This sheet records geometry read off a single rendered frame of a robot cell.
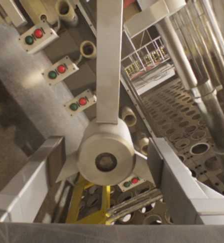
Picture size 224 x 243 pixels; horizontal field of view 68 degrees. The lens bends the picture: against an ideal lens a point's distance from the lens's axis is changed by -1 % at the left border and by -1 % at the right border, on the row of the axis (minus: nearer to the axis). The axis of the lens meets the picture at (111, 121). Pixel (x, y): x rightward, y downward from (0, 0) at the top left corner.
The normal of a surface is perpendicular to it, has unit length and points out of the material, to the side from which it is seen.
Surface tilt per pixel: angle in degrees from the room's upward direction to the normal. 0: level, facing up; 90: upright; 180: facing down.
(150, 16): 90
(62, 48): 90
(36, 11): 90
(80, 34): 90
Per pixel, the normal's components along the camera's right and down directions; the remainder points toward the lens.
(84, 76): 0.00, 0.29
